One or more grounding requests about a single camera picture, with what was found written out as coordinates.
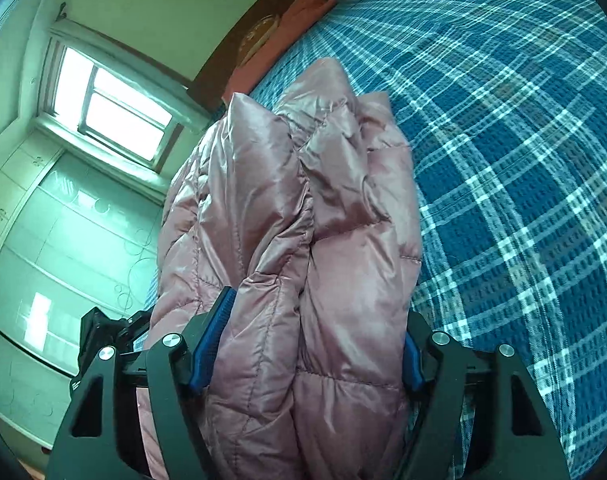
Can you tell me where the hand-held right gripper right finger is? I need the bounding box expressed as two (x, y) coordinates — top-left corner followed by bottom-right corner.
(393, 310), (571, 480)

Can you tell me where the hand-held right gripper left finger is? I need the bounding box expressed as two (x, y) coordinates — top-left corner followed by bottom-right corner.
(46, 286), (234, 480)

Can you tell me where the pink puffer jacket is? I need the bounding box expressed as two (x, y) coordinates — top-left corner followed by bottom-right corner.
(136, 57), (427, 480)

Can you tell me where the white patterned wardrobe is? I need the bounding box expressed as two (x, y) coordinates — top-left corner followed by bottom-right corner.
(0, 130), (169, 453)

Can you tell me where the bedroom window beside wardrobe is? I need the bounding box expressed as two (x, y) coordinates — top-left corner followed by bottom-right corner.
(37, 42), (180, 171)

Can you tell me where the bed with blue plaid sheet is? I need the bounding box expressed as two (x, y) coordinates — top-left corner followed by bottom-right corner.
(248, 0), (607, 480)

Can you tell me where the wooden headboard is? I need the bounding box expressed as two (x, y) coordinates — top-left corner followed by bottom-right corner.
(190, 0), (337, 111)

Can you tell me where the small embroidered cushion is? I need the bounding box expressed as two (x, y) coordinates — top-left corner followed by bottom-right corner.
(238, 15), (284, 61)

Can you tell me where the red pillow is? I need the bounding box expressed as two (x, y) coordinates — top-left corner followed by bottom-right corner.
(223, 0), (339, 103)

